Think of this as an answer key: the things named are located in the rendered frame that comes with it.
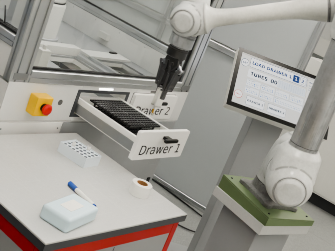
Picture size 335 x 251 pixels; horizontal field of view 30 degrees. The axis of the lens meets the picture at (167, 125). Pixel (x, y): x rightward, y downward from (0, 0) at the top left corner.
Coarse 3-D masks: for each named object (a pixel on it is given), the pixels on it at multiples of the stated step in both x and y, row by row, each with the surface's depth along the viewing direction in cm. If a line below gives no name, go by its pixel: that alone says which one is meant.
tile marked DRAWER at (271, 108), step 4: (268, 104) 291; (272, 104) 292; (268, 108) 291; (272, 108) 291; (276, 108) 292; (280, 108) 293; (268, 112) 290; (272, 112) 291; (276, 112) 291; (280, 112) 292; (284, 112) 292; (280, 116) 291; (284, 116) 292
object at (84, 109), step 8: (80, 96) 236; (88, 96) 240; (96, 96) 244; (80, 104) 233; (88, 104) 230; (128, 104) 250; (80, 112) 232; (88, 112) 230; (96, 112) 228; (88, 120) 230; (96, 120) 228; (104, 120) 225; (112, 120) 224; (152, 120) 243; (104, 128) 225; (112, 128) 223; (120, 128) 221; (160, 128) 241; (112, 136) 223; (120, 136) 221; (128, 136) 219; (120, 144) 221; (128, 144) 218
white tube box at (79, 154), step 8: (64, 144) 212; (80, 144) 219; (64, 152) 213; (72, 152) 211; (80, 152) 211; (88, 152) 214; (96, 152) 216; (72, 160) 211; (80, 160) 209; (88, 160) 210; (96, 160) 214
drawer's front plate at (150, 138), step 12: (144, 132) 214; (156, 132) 219; (168, 132) 225; (180, 132) 231; (144, 144) 217; (156, 144) 223; (168, 144) 229; (180, 144) 235; (132, 156) 215; (144, 156) 221; (156, 156) 226; (168, 156) 233
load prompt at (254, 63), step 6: (252, 60) 297; (258, 60) 298; (252, 66) 296; (258, 66) 297; (264, 66) 298; (270, 66) 299; (270, 72) 298; (276, 72) 298; (282, 72) 299; (288, 72) 300; (282, 78) 298; (288, 78) 299; (294, 78) 300; (300, 78) 301; (306, 78) 302; (300, 84) 300; (306, 84) 301
